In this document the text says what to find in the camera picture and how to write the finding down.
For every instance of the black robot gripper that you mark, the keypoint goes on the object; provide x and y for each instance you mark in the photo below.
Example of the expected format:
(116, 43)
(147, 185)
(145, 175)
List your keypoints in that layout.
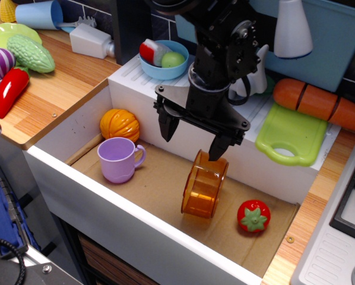
(202, 106)

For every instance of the orange translucent plastic pot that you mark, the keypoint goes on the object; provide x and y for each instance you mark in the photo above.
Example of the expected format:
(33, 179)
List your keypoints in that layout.
(203, 186)

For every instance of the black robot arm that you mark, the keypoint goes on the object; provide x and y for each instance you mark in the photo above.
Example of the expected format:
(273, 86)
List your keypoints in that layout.
(226, 51)

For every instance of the white toy sink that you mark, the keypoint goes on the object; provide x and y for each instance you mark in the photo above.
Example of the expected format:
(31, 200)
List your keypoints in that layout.
(140, 221)

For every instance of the blue plastic bowl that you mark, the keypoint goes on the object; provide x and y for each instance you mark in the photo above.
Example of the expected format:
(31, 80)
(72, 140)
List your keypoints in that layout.
(167, 73)

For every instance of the orange toy pumpkin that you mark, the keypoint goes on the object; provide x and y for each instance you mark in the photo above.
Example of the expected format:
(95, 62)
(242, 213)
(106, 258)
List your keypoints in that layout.
(120, 123)

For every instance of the green toy ball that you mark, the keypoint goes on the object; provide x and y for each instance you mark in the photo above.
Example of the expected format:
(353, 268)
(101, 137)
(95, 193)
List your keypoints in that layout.
(172, 59)

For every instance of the purple plastic cup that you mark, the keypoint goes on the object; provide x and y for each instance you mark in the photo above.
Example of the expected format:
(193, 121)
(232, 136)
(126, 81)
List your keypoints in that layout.
(119, 157)

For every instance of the green plastic cutting board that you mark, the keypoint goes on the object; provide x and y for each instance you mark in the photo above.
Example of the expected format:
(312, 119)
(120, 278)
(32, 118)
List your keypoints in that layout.
(291, 138)

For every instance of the red white toy sushi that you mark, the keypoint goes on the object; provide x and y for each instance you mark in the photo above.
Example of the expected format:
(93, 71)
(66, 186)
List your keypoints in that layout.
(153, 52)

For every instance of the red toy tomato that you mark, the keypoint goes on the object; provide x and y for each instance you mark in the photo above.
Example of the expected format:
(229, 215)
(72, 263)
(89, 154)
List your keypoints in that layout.
(253, 216)

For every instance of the orange toy carrot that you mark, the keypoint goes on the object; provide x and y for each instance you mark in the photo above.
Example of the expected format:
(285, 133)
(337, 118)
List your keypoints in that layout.
(310, 100)

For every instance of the white toy bottle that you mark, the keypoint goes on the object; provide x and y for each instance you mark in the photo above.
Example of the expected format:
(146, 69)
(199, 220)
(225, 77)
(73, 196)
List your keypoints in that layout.
(89, 41)

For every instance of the white pasta spoon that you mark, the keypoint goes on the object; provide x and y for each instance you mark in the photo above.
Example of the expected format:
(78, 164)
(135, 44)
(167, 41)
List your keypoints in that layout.
(69, 27)

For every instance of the blue plastic bin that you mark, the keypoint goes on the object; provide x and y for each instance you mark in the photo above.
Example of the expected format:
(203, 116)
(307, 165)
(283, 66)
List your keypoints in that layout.
(332, 26)

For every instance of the green toy bitter gourd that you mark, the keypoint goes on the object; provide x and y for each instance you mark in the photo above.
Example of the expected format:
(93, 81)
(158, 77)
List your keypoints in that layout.
(31, 54)

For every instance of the toy stove top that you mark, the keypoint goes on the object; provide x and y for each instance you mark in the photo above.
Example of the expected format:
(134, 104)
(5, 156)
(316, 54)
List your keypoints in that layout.
(329, 257)

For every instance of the light blue plastic cup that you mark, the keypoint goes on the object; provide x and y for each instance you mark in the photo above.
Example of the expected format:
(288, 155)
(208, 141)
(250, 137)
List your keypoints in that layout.
(40, 15)

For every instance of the red toy chili pepper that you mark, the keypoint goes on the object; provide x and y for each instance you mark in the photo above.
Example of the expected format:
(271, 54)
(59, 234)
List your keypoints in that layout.
(11, 87)

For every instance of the light green toy plate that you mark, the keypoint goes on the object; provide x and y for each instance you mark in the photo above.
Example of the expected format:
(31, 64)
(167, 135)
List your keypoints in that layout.
(8, 30)

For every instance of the yellow toy corn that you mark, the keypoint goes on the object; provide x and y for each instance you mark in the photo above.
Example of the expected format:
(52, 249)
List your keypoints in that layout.
(7, 11)

